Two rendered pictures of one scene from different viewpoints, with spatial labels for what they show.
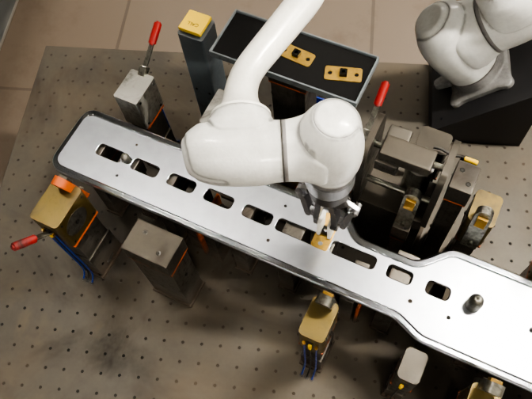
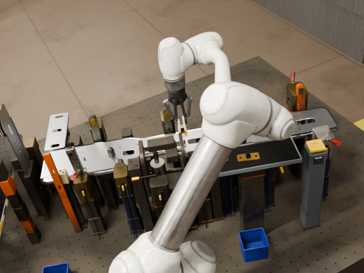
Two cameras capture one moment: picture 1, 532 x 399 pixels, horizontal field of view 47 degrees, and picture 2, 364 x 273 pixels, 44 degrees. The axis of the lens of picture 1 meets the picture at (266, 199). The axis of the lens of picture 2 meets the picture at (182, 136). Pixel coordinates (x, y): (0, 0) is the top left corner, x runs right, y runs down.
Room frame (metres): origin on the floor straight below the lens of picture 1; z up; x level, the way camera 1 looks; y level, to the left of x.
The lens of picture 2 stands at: (1.80, -1.03, 2.36)
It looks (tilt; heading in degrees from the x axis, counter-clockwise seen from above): 40 degrees down; 145
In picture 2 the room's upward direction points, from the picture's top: 9 degrees counter-clockwise
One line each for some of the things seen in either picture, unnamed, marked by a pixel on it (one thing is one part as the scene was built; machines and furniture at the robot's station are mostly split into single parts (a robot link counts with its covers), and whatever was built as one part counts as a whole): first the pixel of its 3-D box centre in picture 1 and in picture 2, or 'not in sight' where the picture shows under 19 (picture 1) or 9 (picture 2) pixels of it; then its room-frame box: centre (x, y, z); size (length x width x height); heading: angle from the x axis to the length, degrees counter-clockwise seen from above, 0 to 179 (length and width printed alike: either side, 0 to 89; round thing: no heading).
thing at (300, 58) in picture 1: (296, 53); (248, 156); (0.90, -0.12, 1.17); 0.08 x 0.04 x 0.01; 52
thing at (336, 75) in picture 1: (343, 73); not in sight; (0.82, -0.21, 1.17); 0.08 x 0.04 x 0.01; 73
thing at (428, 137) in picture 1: (422, 174); (166, 215); (0.68, -0.40, 0.89); 0.09 x 0.08 x 0.38; 147
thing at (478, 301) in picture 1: (474, 302); (111, 152); (0.30, -0.40, 1.02); 0.03 x 0.03 x 0.07
